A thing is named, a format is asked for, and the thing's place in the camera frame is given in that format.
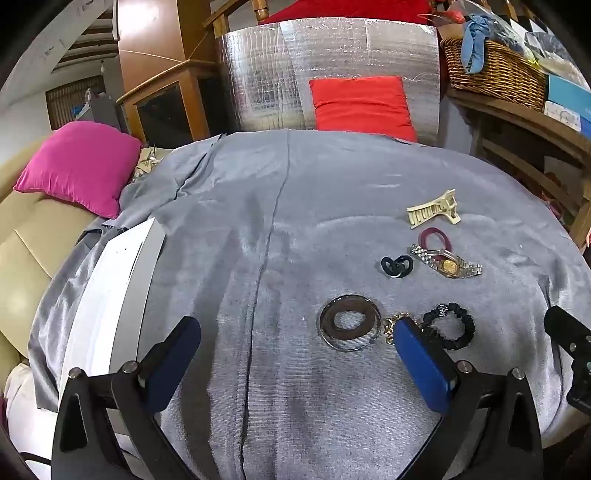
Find patterned beige cloth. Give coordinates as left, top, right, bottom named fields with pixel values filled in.
left=133, top=147, right=163, bottom=180

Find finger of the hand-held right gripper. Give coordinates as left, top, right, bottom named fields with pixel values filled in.
left=544, top=305, right=591, bottom=411

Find cream hair claw clip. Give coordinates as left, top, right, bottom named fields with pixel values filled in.
left=406, top=189, right=461, bottom=229

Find wicker basket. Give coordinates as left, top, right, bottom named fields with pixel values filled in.
left=440, top=38, right=548, bottom=112

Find wooden cabinet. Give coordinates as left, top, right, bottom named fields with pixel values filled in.
left=117, top=0, right=191, bottom=95

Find brown ring in clear dish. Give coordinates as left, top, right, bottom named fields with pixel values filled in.
left=317, top=297, right=384, bottom=354

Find gold and silver wristwatch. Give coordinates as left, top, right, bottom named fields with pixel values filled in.
left=411, top=244, right=484, bottom=279

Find brown woven panel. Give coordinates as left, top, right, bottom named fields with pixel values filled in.
left=45, top=76, right=105, bottom=131

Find brown ring hair tie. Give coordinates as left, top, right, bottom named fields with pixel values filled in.
left=320, top=299, right=378, bottom=345

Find large red cushion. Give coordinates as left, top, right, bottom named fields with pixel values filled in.
left=261, top=0, right=444, bottom=26

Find small red cushion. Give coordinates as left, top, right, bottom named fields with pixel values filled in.
left=309, top=76, right=419, bottom=143

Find pink cushion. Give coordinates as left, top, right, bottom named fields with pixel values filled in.
left=14, top=121, right=143, bottom=219

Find maroon hair tie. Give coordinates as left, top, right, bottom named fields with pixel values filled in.
left=418, top=226, right=458, bottom=259

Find gold chain bracelet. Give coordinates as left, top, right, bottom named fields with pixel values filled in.
left=383, top=312, right=428, bottom=345

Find clear plastic bag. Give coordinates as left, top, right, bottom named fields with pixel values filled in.
left=499, top=13, right=580, bottom=77

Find blue and white box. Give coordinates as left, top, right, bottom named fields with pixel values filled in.
left=544, top=74, right=591, bottom=136

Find grey blanket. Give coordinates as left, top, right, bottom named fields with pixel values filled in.
left=28, top=129, right=591, bottom=480

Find silver foil panel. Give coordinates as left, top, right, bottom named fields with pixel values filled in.
left=217, top=18, right=441, bottom=148

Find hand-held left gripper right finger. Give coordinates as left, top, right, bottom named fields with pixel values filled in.
left=394, top=318, right=544, bottom=480

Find wooden side table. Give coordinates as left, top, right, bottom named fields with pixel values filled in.
left=115, top=59, right=223, bottom=149

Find white cloth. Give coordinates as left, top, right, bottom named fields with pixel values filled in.
left=0, top=364, right=61, bottom=480

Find wooden shelf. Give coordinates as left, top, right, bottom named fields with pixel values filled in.
left=445, top=88, right=591, bottom=252

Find beige leather sofa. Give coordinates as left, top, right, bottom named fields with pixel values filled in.
left=0, top=134, right=93, bottom=398

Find black loop hair clip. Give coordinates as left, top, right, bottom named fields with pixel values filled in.
left=380, top=256, right=415, bottom=280

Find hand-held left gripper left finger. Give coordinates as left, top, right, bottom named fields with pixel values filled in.
left=51, top=316, right=202, bottom=480

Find black scrunchie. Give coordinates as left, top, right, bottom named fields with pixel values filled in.
left=422, top=302, right=476, bottom=352

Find blue cloth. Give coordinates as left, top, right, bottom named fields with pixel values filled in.
left=462, top=14, right=498, bottom=75

